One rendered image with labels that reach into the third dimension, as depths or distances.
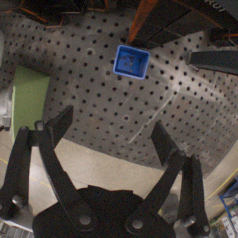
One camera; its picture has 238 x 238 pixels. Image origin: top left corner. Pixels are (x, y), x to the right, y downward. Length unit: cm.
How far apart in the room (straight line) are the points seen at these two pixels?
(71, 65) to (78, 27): 17
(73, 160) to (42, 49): 149
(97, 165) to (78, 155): 30
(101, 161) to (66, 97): 125
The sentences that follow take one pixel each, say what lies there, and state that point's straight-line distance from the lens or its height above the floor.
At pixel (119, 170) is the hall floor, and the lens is 180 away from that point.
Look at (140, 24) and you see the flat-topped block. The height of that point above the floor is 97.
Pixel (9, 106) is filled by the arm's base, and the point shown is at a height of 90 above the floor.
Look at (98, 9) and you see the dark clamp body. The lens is 55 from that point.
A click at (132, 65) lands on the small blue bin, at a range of 51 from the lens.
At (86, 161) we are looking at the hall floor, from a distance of 174.
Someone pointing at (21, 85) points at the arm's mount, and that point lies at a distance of 43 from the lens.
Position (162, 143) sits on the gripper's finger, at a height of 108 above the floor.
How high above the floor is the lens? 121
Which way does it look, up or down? 65 degrees down
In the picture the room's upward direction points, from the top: 180 degrees counter-clockwise
